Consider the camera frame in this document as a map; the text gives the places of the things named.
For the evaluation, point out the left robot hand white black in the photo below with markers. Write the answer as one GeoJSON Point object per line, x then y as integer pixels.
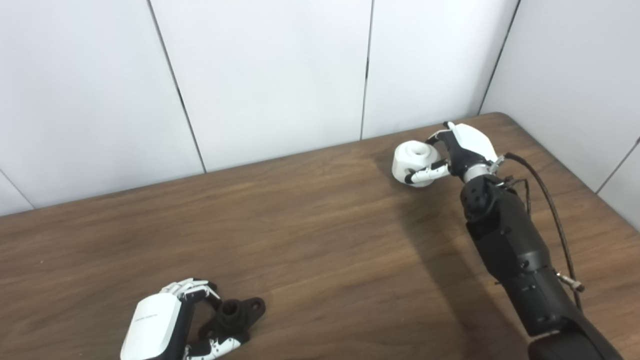
{"type": "Point", "coordinates": [152, 325]}

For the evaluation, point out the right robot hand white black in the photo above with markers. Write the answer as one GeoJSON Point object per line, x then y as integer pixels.
{"type": "Point", "coordinates": [470, 145]}

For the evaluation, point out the round white piece with hole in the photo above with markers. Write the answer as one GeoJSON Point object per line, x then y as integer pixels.
{"type": "Point", "coordinates": [412, 160]}

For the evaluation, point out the black flanged holder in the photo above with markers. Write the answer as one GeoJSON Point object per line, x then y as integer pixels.
{"type": "Point", "coordinates": [235, 315]}

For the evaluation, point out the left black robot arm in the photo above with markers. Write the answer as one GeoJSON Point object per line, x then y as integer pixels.
{"type": "Point", "coordinates": [520, 260]}

